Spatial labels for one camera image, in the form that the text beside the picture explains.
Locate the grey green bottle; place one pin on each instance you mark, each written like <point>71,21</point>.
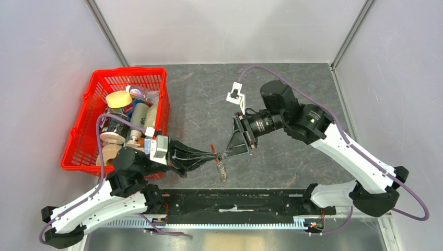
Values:
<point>138,119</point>

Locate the yellow lid dark jar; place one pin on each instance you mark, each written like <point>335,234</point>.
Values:
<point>112,129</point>

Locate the grey red key holder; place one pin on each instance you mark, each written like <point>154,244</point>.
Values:
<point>221,168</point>

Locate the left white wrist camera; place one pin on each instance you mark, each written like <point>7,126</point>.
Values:
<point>158,146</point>

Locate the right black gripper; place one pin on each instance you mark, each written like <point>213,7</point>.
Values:
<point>242,135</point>

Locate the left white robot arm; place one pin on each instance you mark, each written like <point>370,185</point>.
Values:
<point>124,191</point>

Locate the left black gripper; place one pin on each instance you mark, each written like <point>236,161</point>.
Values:
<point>187,156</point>

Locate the wooden spool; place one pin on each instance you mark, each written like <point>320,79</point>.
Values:
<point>109,152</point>

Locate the cream bottle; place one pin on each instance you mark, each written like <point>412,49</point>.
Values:
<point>150,119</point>

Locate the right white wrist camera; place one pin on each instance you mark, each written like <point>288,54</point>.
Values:
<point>235,96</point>

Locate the white slotted cable duct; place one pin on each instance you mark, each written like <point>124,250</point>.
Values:
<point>136,222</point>

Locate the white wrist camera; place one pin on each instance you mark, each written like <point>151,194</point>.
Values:
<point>158,146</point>
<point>235,96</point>

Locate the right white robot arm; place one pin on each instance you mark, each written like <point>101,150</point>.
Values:
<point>374,190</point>

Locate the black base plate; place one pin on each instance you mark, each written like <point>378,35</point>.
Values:
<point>236,206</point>

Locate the clear plastic bottle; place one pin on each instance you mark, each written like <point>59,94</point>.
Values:
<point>150,97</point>

